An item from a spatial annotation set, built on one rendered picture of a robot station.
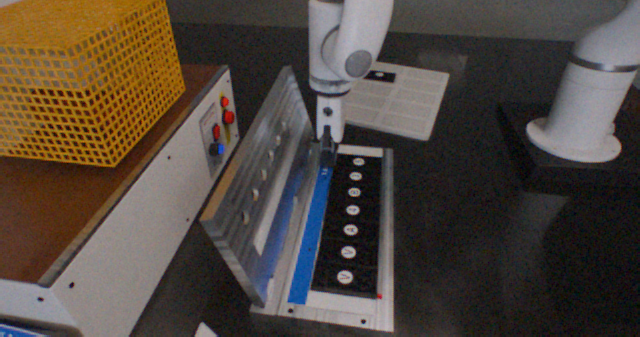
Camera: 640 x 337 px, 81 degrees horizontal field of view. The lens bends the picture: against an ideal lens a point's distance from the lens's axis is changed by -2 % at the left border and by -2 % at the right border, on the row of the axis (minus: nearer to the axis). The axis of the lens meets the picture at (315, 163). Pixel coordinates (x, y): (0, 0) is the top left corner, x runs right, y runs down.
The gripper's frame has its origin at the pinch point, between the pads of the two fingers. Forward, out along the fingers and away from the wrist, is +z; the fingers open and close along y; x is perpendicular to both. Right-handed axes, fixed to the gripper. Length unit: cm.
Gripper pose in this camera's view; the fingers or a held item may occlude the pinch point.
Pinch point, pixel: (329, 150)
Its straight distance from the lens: 82.5
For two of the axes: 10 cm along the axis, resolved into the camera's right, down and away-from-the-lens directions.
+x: -9.9, -1.0, 1.2
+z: 0.0, 7.9, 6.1
